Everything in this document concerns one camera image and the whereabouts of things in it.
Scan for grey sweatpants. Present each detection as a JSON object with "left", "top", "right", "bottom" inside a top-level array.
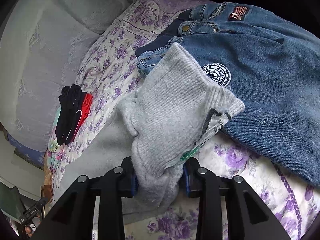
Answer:
[{"left": 54, "top": 43, "right": 245, "bottom": 223}]

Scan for folded black red clothing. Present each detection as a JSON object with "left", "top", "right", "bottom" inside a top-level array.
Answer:
[{"left": 55, "top": 84, "right": 93, "bottom": 146}]

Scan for blue patterned pillow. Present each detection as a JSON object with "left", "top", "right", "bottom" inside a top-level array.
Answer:
[{"left": 8, "top": 134, "right": 45, "bottom": 170}]

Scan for folded teal floral quilt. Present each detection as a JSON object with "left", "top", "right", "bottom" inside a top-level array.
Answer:
[{"left": 47, "top": 107, "right": 63, "bottom": 170}]

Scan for blue denim jeans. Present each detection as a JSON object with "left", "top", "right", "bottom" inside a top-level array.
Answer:
[{"left": 136, "top": 2, "right": 319, "bottom": 187}]

